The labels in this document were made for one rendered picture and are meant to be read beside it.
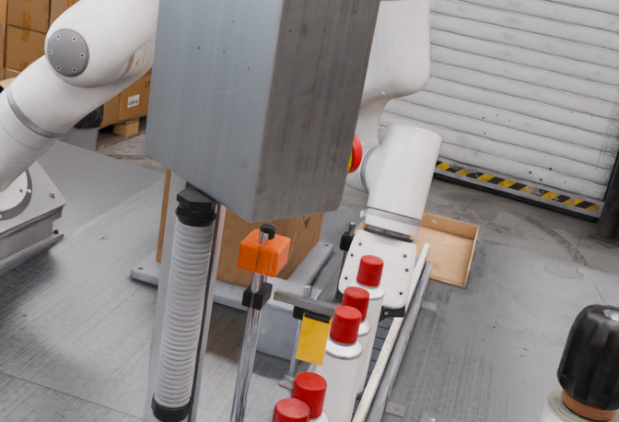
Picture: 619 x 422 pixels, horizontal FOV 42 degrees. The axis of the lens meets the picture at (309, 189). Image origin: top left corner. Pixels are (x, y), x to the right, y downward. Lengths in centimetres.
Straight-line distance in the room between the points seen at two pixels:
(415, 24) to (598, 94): 405
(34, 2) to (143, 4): 351
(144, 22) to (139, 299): 50
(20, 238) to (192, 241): 93
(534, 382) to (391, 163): 50
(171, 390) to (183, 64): 28
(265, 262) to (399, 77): 42
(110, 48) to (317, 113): 66
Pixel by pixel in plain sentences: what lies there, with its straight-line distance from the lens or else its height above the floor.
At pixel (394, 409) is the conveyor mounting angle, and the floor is 83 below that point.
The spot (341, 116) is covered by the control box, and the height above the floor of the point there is 137.
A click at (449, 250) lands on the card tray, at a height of 83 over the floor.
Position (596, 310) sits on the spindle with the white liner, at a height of 118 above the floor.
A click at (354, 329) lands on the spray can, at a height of 107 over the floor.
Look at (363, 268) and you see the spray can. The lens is 109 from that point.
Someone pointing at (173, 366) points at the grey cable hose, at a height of 113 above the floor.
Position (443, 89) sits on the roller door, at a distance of 526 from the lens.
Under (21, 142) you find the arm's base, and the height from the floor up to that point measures 108.
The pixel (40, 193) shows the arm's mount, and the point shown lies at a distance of 160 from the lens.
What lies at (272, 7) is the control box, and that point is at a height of 145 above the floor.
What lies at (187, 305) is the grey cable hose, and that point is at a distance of 68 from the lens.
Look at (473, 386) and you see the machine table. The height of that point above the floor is 83.
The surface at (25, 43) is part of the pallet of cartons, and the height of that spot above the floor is 56.
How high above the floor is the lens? 151
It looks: 19 degrees down
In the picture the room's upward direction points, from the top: 10 degrees clockwise
